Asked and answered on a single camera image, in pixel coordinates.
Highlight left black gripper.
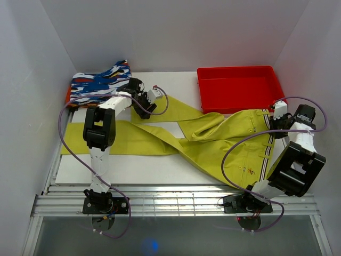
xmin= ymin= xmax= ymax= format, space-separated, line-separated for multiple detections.
xmin=132 ymin=93 xmax=157 ymax=120

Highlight yellow-green trousers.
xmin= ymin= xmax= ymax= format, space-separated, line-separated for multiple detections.
xmin=59 ymin=94 xmax=276 ymax=190

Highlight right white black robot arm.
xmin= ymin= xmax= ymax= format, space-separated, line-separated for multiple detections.
xmin=240 ymin=101 xmax=326 ymax=212

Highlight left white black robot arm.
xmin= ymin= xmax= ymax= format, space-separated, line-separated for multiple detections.
xmin=83 ymin=78 xmax=163 ymax=213

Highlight folded multicolour patterned trousers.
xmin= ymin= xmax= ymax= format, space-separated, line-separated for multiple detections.
xmin=65 ymin=60 xmax=132 ymax=107

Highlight red plastic tray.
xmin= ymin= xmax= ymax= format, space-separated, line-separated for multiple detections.
xmin=197 ymin=66 xmax=284 ymax=114

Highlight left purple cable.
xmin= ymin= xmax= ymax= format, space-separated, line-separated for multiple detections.
xmin=58 ymin=85 xmax=169 ymax=238

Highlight purple cable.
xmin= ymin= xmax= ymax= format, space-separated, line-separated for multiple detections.
xmin=213 ymin=96 xmax=328 ymax=233
xmin=58 ymin=85 xmax=169 ymax=238

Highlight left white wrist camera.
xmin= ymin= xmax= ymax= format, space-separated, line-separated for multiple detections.
xmin=147 ymin=88 xmax=163 ymax=103

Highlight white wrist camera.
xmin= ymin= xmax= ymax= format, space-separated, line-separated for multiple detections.
xmin=147 ymin=88 xmax=163 ymax=103
xmin=272 ymin=100 xmax=288 ymax=121

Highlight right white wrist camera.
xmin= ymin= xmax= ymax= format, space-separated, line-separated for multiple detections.
xmin=272 ymin=100 xmax=288 ymax=121

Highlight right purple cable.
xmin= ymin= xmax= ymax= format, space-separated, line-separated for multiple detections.
xmin=213 ymin=96 xmax=328 ymax=233

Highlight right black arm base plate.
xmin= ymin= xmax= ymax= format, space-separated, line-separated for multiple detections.
xmin=222 ymin=195 xmax=273 ymax=214

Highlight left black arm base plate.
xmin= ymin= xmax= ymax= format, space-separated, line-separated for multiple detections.
xmin=82 ymin=197 xmax=128 ymax=214

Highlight aluminium rail frame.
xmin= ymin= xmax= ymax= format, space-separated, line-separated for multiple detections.
xmin=21 ymin=106 xmax=334 ymax=256

